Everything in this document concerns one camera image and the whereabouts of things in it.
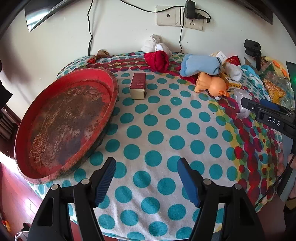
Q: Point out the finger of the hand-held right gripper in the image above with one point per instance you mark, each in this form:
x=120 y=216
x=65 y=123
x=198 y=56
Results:
x=248 y=104
x=269 y=104

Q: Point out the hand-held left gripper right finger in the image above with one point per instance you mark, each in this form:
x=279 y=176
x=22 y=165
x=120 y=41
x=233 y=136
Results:
x=188 y=183

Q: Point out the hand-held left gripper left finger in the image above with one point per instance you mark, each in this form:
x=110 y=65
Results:
x=106 y=180

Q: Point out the clear plastic wrap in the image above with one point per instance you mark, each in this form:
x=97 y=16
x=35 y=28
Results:
x=239 y=93

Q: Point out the yellow medicine box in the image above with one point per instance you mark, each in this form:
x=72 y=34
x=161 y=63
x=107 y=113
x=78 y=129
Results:
x=232 y=83

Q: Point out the orange plastic doll toy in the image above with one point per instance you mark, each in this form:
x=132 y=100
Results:
x=212 y=84

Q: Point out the light blue sock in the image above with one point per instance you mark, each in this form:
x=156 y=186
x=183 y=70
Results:
x=198 y=63

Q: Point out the round red metal tray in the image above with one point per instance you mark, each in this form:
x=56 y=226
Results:
x=64 y=120

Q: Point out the maroon cardboard box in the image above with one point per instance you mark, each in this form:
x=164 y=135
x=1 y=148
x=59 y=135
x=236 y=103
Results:
x=138 y=81

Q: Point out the person's right hand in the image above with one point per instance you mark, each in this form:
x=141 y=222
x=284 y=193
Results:
x=281 y=162

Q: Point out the orange snack packet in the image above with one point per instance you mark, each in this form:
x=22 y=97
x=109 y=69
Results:
x=275 y=91

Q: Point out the clear plastic bag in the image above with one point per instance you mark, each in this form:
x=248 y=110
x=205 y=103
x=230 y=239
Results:
x=275 y=76

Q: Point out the yellow knitted item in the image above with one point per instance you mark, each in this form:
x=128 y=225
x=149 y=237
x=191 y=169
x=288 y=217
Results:
x=276 y=63

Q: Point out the brown cardboard box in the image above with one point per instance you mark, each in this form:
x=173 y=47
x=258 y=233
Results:
x=249 y=62

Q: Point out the shiny red packet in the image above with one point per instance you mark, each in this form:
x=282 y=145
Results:
x=233 y=60

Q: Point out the polka dot blanket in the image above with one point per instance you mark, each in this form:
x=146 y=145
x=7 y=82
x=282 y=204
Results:
x=161 y=129

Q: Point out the black desk clamp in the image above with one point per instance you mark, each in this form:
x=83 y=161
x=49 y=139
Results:
x=251 y=44

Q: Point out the dark framed panel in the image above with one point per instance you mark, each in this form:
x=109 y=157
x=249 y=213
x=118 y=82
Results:
x=261 y=11

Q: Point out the black power plug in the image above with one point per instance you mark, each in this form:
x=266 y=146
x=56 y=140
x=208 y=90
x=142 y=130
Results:
x=202 y=17

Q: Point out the white shopping bag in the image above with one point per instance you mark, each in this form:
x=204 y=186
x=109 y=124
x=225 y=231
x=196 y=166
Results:
x=22 y=233

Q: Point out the black charger adapter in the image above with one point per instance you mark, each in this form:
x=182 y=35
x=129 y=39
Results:
x=190 y=9

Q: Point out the dark radiator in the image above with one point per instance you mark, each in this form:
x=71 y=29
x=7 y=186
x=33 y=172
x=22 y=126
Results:
x=9 y=125

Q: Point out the knotted white sock bundle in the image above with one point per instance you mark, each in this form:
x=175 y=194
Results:
x=150 y=44

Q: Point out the red candy wrapper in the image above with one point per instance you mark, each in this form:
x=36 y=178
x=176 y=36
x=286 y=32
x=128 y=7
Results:
x=92 y=59

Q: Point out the dark hanging clothing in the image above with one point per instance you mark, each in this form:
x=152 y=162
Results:
x=4 y=85

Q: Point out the white power wall outlet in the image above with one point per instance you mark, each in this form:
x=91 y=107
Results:
x=193 y=24

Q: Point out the white coaxial wall socket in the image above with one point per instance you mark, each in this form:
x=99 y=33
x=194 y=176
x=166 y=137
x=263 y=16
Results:
x=167 y=15

